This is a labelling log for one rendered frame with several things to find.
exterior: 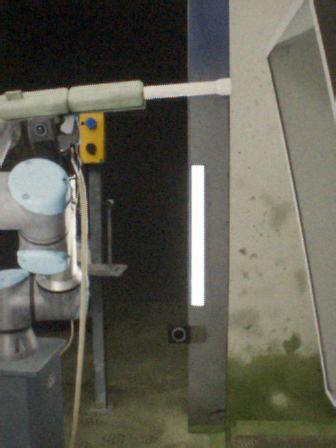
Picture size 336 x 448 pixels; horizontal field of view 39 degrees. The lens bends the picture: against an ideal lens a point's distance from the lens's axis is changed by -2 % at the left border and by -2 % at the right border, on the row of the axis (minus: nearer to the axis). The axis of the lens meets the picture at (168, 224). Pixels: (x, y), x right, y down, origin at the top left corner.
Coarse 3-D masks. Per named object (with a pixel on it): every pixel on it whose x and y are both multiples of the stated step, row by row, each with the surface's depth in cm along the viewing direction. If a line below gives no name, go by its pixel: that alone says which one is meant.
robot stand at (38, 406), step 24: (24, 360) 149; (48, 360) 150; (0, 384) 143; (24, 384) 142; (48, 384) 153; (0, 408) 144; (24, 408) 143; (48, 408) 153; (0, 432) 145; (24, 432) 144; (48, 432) 152
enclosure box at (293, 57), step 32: (320, 0) 94; (288, 32) 134; (320, 32) 95; (288, 64) 153; (320, 64) 153; (288, 96) 154; (320, 96) 154; (288, 128) 155; (320, 128) 155; (288, 160) 155; (320, 160) 156; (320, 192) 157; (320, 224) 158; (320, 256) 159; (320, 288) 160; (320, 320) 161; (320, 352) 162
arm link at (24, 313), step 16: (0, 272) 156; (16, 272) 154; (0, 288) 147; (16, 288) 149; (32, 288) 151; (0, 304) 148; (16, 304) 148; (32, 304) 149; (0, 320) 148; (16, 320) 150; (32, 320) 153
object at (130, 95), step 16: (224, 80) 93; (16, 96) 95; (32, 96) 96; (48, 96) 95; (64, 96) 95; (80, 96) 94; (96, 96) 94; (112, 96) 94; (128, 96) 94; (144, 96) 95; (160, 96) 95; (0, 112) 96; (16, 112) 96; (32, 112) 96; (48, 112) 96; (64, 112) 97; (80, 112) 97; (96, 112) 97
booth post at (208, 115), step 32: (192, 0) 203; (224, 0) 202; (192, 32) 205; (224, 32) 203; (192, 64) 206; (224, 64) 205; (192, 96) 207; (224, 96) 206; (192, 128) 209; (224, 128) 208; (192, 160) 210; (224, 160) 209; (224, 192) 210; (224, 224) 211; (224, 256) 213; (224, 288) 214; (192, 320) 217; (224, 320) 216; (192, 352) 218; (224, 352) 217; (192, 384) 220; (224, 384) 219; (192, 416) 221; (224, 416) 220
